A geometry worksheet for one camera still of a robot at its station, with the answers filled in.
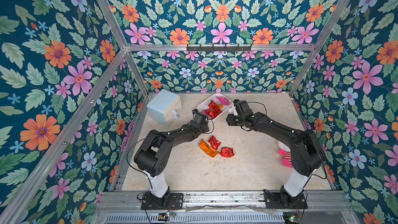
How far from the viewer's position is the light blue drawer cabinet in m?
0.94

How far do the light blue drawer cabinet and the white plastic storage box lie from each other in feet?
0.50

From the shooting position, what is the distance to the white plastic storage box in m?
1.02
